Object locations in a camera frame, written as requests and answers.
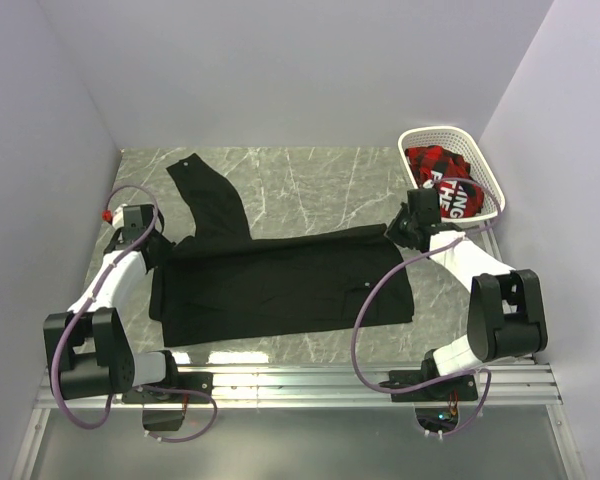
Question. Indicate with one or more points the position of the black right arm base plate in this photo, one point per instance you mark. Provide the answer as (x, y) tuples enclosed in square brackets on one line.
[(437, 406)]

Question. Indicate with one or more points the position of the black long sleeve shirt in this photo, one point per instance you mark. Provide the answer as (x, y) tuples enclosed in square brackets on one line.
[(221, 284)]

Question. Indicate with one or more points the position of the red black plaid shirt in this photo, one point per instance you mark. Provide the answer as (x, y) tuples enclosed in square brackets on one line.
[(446, 172)]

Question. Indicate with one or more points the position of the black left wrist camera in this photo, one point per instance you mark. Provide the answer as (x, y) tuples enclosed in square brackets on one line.
[(134, 217)]

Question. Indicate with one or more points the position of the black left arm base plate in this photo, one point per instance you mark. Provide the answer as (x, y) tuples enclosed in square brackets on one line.
[(164, 411)]

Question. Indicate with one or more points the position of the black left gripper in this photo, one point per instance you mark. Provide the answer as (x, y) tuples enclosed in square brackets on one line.
[(164, 250)]

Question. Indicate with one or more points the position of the aluminium rail frame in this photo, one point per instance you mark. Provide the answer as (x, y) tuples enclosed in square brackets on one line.
[(318, 421)]

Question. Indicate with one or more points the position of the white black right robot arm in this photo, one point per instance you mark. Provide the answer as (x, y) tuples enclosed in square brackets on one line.
[(506, 316)]

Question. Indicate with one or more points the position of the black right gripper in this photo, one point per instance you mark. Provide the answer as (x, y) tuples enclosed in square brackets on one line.
[(393, 231)]

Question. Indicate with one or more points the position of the white plastic laundry basket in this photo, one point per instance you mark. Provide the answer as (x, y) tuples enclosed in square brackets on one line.
[(458, 141)]

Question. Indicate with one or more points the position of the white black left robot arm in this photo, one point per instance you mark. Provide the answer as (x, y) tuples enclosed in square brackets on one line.
[(87, 349)]

